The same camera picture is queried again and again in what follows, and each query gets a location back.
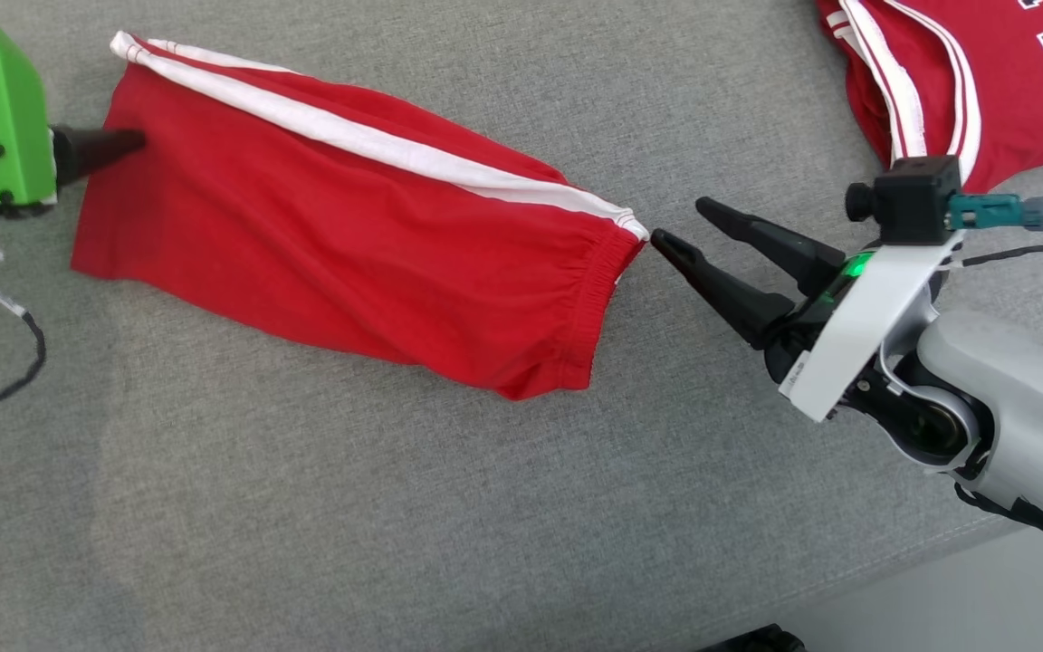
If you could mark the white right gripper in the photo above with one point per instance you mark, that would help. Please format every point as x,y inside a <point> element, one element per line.
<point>865,317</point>

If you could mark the red shorts with white stripes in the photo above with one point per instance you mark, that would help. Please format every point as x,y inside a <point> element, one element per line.
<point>304,235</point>

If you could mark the red basketball jersey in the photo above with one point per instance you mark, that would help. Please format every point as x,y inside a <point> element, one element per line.
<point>992,81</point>

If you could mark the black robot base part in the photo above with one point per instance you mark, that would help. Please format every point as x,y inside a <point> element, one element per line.
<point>752,639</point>

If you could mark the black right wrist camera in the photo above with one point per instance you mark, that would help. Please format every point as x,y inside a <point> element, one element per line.
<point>911,199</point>

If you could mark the teal right camera connector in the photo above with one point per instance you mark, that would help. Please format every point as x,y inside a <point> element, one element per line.
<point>997,211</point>

